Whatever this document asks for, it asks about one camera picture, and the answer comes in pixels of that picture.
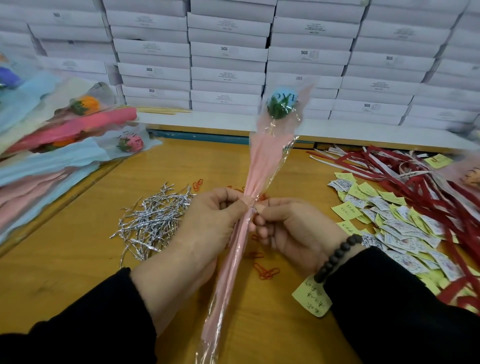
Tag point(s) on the person's right hand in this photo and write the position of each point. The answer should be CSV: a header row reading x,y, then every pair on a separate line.
x,y
300,232

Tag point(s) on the person's left hand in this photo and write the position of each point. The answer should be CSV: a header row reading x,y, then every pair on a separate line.
x,y
191,244

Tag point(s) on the pile of yellow white tags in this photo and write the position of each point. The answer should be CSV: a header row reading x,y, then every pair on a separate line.
x,y
382,225

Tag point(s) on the blue flower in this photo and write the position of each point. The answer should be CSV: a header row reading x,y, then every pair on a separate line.
x,y
266,154

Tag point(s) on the pile of red ribbons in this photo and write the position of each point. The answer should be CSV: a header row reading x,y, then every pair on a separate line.
x,y
420,184

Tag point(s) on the pile of flowers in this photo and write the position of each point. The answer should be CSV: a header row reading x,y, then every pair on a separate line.
x,y
45,154

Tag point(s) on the person's right forearm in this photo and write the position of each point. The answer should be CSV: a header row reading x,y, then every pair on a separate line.
x,y
405,311

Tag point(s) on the person's left forearm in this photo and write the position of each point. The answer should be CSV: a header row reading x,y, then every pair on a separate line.
x,y
75,326

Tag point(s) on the pile of silver twist ties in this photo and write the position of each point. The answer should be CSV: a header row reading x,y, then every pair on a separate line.
x,y
150,221

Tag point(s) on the pile of orange paper clips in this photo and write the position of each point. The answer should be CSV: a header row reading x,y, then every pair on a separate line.
x,y
264,271

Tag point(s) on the long white board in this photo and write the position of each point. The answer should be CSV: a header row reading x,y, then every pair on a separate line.
x,y
360,131

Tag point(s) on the wooden sticks bundle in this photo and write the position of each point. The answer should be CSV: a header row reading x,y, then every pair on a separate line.
x,y
163,110

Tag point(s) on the wall of stacked white boxes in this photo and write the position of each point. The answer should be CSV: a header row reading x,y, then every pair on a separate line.
x,y
225,52

